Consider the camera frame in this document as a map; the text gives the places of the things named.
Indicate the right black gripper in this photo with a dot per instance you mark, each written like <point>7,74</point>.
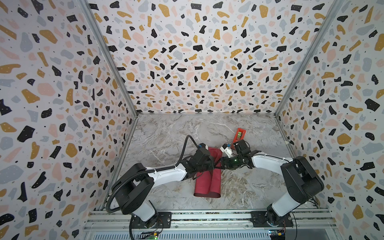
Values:
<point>226,162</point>

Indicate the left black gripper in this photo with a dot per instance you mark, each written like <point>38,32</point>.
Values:
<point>211,165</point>

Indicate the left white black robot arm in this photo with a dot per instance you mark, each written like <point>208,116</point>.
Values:
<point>129,193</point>

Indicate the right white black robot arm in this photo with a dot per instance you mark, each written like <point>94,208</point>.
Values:
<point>301,180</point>

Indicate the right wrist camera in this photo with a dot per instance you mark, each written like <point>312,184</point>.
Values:
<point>226,150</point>

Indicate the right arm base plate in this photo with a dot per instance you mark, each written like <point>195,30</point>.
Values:
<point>264,219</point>

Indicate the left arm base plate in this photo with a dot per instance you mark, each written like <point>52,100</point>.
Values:
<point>161,220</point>

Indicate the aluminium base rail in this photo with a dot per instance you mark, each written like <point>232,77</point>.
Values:
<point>301,224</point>

